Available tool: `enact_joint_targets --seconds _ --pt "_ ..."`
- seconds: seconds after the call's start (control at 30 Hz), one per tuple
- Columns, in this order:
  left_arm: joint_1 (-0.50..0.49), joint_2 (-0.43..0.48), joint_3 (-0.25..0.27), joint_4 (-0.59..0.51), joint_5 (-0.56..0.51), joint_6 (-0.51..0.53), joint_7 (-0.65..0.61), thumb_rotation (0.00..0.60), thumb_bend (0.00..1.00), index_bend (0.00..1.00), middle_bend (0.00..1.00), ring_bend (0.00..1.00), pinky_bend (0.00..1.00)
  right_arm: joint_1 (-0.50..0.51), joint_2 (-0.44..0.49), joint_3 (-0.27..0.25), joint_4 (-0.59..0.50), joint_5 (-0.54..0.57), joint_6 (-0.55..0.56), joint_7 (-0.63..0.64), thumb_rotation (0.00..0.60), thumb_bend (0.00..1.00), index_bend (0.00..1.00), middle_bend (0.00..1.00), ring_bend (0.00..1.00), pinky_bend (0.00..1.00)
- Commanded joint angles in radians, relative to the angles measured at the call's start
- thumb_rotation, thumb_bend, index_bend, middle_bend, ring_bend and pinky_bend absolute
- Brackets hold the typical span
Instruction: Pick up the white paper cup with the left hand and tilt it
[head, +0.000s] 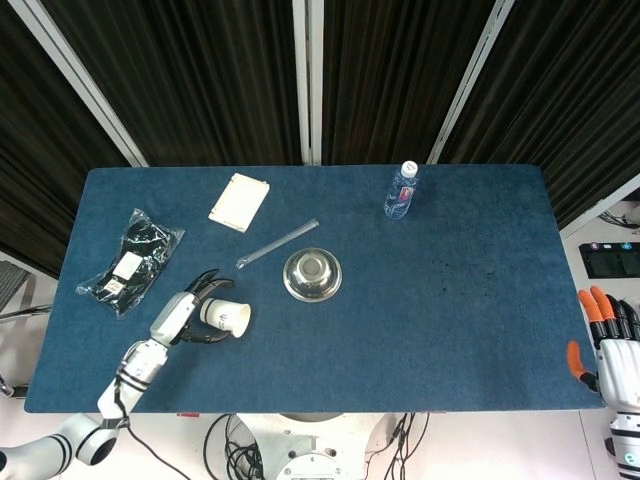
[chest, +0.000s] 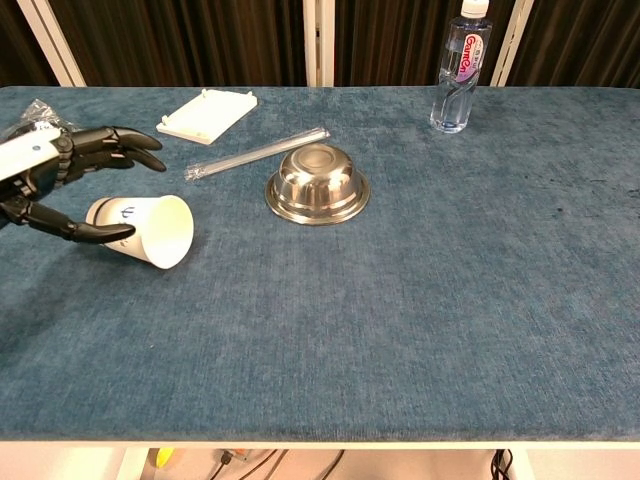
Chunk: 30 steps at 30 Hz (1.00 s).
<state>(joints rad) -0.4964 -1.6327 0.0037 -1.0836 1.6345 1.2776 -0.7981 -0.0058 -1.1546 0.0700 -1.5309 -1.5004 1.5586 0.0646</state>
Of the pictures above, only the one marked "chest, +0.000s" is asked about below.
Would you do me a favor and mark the white partition post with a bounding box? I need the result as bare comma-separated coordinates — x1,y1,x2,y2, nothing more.
489,0,535,87
17,0,87,88
303,0,335,87

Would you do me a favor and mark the blue table cloth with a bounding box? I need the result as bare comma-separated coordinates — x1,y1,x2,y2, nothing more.
0,85,640,444

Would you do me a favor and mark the clear plastic water bottle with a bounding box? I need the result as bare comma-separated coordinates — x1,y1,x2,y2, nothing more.
428,0,494,135

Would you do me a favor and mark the black cable under table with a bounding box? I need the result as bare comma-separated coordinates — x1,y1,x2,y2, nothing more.
492,448,516,480
209,448,346,480

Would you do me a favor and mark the stainless steel bowl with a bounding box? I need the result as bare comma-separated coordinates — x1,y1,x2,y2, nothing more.
264,142,372,227

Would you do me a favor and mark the clear plastic tube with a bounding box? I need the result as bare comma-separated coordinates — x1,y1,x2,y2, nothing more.
184,126,331,182

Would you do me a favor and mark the black item in plastic bag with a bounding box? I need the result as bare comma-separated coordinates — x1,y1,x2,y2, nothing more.
0,98,81,144

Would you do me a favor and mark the white round container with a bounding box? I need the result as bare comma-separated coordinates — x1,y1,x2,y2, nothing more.
84,194,195,271

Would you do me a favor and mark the white table leg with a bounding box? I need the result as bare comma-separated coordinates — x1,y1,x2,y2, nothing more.
117,448,156,480

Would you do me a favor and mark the left white black-fingered robot hand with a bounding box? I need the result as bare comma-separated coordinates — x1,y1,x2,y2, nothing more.
0,125,168,245

